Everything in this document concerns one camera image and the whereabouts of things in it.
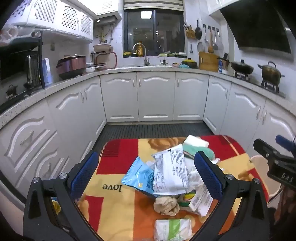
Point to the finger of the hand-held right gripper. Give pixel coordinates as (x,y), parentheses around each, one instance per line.
(266,149)
(285,142)

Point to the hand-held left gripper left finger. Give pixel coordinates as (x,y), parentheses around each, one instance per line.
(84,172)

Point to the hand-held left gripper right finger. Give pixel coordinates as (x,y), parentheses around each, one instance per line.
(207,173)

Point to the beige round bin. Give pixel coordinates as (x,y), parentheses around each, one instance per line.
(272,192)

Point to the green knitted cloth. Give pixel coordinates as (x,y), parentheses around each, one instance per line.
(203,150)

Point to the white blue carton box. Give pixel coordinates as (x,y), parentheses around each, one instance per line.
(202,201)

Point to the yellow green sponge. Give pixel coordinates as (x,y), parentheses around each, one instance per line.
(187,198)

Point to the white foam block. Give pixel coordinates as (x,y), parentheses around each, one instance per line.
(195,141)

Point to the white printed plastic packet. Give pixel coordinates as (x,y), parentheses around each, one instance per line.
(170,171)

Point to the brown paper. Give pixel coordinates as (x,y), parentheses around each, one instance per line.
(166,205)

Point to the blue snack packet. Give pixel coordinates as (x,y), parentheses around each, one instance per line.
(138,176)

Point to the white green plastic packet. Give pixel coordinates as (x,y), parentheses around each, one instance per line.
(171,229)

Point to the red yellow printed blanket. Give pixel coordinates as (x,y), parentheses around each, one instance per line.
(115,208)

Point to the black gas stove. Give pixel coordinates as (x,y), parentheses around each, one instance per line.
(256,83)

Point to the brass lidded pot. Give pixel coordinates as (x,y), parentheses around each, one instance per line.
(270,73)

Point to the dark ribbed floor mat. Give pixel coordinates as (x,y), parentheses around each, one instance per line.
(150,131)

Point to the black lidded wok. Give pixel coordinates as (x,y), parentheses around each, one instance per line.
(241,67)

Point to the white lower kitchen cabinets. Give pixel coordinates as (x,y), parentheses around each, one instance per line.
(155,97)

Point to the small white bowl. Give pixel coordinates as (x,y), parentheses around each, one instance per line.
(91,69)

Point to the wooden cutting board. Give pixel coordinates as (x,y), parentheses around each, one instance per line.
(209,61)

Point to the red electric cooking pot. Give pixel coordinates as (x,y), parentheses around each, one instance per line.
(71,66)

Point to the black casserole yellow lid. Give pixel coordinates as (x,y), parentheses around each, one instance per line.
(189,63)

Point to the black dish rack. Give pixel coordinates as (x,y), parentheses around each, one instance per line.
(111,61)

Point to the metal spoon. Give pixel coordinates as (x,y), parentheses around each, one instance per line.
(215,46)

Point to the wooden spatula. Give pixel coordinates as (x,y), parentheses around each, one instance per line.
(210,48)

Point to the black range hood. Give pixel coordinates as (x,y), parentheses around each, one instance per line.
(259,25)

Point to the short steel faucet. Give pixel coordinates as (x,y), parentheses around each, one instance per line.
(164,61)

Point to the black countertop oven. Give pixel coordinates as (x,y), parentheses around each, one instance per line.
(16,69)

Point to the metal ladle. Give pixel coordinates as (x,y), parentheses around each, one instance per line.
(205,39)

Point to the beige large bowl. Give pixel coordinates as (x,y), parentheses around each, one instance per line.
(103,48)

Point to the tall steel faucet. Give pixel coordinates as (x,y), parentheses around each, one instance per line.
(146,58)

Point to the yellow bottle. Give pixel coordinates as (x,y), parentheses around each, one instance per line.
(139,49)

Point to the black hanging pan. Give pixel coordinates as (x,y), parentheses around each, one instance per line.
(198,32)

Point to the wooden chopstick holder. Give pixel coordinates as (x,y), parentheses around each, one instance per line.
(190,34)

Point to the dark kitchen window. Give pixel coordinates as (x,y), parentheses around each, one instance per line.
(153,32)

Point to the white lattice upper cabinet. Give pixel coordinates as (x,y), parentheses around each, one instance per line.
(57,16)

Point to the white water heater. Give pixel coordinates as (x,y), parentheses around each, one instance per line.
(108,10)

